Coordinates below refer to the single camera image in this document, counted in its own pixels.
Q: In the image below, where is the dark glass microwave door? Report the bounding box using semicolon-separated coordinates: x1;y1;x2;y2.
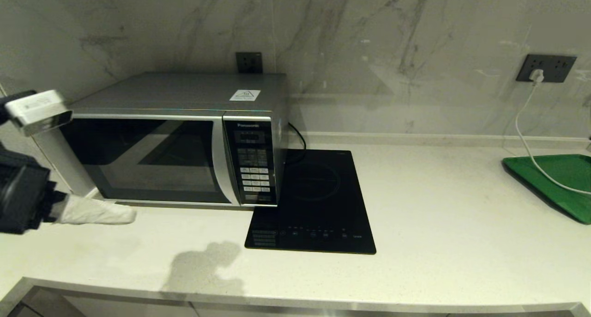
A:
60;116;241;206

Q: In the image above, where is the silver Panasonic microwave oven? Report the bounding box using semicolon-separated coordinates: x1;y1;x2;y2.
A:
60;73;289;207

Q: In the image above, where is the black induction cooktop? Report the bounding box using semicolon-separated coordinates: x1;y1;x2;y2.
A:
244;149;377;255

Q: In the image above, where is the green plastic tray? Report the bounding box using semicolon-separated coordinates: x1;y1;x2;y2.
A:
502;154;591;225

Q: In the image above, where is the small black wall socket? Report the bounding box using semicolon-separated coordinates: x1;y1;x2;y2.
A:
236;52;263;74

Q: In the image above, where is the black cable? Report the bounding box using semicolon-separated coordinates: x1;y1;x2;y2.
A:
288;122;307;152

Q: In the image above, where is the white power cable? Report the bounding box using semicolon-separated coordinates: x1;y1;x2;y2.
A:
514;83;591;195

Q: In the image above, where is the wide black wall socket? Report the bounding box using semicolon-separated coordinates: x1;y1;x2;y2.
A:
516;55;577;83

